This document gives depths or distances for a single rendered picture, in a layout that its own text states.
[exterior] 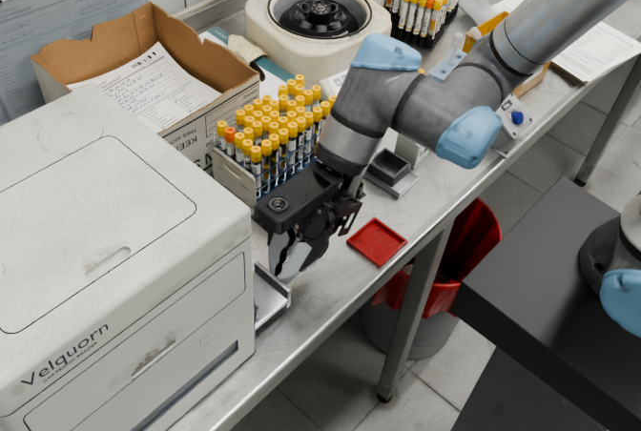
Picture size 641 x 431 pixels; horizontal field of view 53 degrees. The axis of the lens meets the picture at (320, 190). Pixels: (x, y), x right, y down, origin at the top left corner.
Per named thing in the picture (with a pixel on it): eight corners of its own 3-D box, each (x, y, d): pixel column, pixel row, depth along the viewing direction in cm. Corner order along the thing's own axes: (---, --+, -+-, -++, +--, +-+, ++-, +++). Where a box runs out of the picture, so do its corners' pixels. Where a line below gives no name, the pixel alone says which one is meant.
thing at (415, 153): (413, 170, 110) (421, 141, 105) (392, 155, 112) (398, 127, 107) (427, 158, 112) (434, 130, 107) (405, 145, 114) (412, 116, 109)
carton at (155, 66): (149, 215, 100) (134, 144, 88) (48, 125, 112) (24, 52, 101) (263, 140, 113) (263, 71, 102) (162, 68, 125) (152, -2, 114)
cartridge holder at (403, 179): (398, 199, 105) (402, 184, 103) (356, 172, 109) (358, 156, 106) (417, 182, 108) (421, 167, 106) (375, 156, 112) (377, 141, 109)
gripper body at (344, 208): (347, 239, 89) (384, 165, 84) (312, 251, 82) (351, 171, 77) (307, 209, 92) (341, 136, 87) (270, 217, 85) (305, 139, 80)
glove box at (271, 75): (262, 139, 113) (262, 96, 106) (176, 77, 123) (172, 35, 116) (311, 108, 119) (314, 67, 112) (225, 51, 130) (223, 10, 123)
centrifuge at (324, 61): (320, 128, 116) (324, 73, 107) (231, 48, 131) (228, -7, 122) (414, 83, 127) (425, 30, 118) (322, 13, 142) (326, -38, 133)
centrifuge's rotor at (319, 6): (310, 71, 118) (313, 38, 113) (263, 31, 126) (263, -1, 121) (372, 45, 125) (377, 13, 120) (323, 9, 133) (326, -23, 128)
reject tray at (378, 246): (380, 268, 96) (380, 265, 95) (345, 242, 98) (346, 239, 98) (406, 243, 99) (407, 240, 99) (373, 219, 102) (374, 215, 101)
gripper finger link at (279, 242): (295, 277, 92) (320, 226, 89) (270, 287, 87) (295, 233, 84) (279, 265, 94) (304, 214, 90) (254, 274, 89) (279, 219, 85)
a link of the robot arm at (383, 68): (419, 59, 71) (356, 26, 74) (377, 144, 75) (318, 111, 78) (437, 58, 78) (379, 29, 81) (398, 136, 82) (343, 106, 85)
